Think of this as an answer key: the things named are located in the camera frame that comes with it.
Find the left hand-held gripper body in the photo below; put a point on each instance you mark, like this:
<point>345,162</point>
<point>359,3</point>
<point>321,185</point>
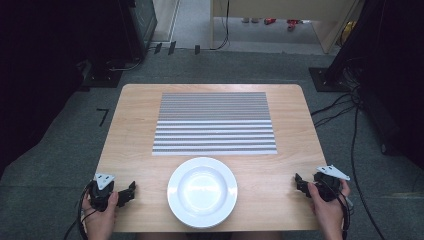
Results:
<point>100,195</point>

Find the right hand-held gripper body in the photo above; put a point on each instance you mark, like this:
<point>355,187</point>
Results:
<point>328,186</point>

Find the person's left hand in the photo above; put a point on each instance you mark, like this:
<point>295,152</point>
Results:
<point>100,221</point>

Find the person's right hand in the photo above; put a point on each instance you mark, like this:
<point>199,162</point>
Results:
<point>330,213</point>

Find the black stand base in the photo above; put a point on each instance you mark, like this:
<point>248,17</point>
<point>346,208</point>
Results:
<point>101,78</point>
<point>325,81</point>

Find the grey striped placemat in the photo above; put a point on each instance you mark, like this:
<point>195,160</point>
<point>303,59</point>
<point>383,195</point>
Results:
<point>215,110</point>

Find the dark equipment stand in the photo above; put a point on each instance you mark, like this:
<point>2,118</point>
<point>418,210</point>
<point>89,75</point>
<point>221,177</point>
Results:
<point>390,66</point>

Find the black tape strip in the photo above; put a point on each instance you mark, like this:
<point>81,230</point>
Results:
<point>197,49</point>
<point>158,48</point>
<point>172,48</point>

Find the black curtain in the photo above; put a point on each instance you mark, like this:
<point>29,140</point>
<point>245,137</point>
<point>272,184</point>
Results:
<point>40,66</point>

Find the yellow object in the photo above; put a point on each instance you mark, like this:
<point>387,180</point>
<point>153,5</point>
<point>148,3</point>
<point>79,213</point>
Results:
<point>348,31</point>

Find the red power tool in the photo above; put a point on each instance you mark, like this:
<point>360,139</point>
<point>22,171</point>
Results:
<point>293,23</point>

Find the small red tool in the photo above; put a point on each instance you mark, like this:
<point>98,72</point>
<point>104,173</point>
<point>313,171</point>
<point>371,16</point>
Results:
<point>269,21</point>

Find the dark glass cabinet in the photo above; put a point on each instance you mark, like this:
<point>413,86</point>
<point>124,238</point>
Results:
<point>141,23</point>

